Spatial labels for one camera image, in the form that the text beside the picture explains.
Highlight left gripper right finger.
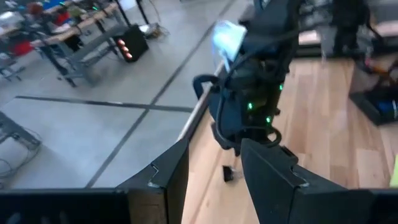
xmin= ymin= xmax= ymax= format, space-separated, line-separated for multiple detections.
xmin=241 ymin=138 xmax=373 ymax=224

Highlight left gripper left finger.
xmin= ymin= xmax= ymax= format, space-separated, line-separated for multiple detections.
xmin=116 ymin=138 xmax=190 ymax=224

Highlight black binder clip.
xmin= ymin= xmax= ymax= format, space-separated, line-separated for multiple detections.
xmin=222 ymin=166 xmax=234 ymax=183

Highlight green sticky note pad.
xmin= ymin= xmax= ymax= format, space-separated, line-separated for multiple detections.
xmin=389 ymin=155 xmax=398 ymax=189

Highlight orange pencil with eraser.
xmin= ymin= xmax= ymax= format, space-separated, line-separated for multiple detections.
xmin=365 ymin=58 xmax=391 ymax=75

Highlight blue marker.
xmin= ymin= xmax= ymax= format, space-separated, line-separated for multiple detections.
xmin=376 ymin=99 xmax=398 ymax=118

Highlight black box red lights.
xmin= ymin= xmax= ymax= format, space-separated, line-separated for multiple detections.
xmin=113 ymin=24 xmax=149 ymax=63

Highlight wooden table grey legs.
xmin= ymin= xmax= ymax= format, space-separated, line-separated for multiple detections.
xmin=0 ymin=1 xmax=127 ymax=88

